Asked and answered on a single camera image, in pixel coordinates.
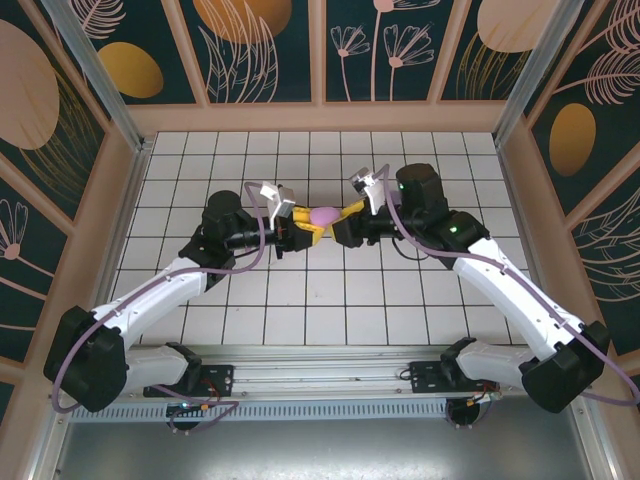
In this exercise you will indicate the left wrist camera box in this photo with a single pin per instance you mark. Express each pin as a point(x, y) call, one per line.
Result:
point(285, 200)

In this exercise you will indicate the aluminium mounting rail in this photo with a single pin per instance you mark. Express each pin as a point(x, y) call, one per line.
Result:
point(320, 370)

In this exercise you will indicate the aluminium corner post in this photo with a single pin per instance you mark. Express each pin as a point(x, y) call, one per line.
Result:
point(100, 75)
point(530, 75)

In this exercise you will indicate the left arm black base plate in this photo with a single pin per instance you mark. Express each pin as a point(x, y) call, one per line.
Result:
point(220, 377)

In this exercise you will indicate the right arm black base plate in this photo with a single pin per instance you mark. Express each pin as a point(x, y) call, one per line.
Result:
point(425, 377)

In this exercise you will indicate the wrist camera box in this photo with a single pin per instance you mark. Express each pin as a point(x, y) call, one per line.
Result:
point(285, 200)
point(367, 187)

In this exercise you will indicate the pink earbud charging case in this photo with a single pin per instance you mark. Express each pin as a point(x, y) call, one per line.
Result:
point(323, 216)

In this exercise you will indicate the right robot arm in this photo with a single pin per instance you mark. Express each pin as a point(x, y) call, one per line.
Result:
point(500, 290)

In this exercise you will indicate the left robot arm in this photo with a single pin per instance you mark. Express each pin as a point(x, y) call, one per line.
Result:
point(150, 305)

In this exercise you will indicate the grey sheet metal panel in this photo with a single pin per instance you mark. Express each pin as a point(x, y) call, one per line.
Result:
point(320, 455)

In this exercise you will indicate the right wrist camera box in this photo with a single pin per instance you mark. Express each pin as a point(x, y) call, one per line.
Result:
point(367, 187)

